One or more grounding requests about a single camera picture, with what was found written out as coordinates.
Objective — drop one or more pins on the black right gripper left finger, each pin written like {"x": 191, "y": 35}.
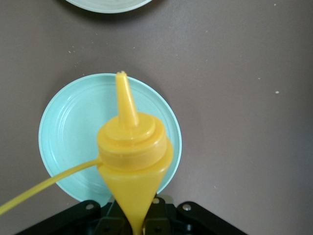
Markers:
{"x": 80, "y": 218}

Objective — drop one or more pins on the beige plate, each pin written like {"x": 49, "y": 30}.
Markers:
{"x": 107, "y": 5}

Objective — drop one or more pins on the mint green plate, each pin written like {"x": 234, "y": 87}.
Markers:
{"x": 71, "y": 127}

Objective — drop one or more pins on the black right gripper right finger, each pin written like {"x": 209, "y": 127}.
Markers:
{"x": 195, "y": 218}

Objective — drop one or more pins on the yellow squeeze bottle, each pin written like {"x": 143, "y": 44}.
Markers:
{"x": 132, "y": 151}

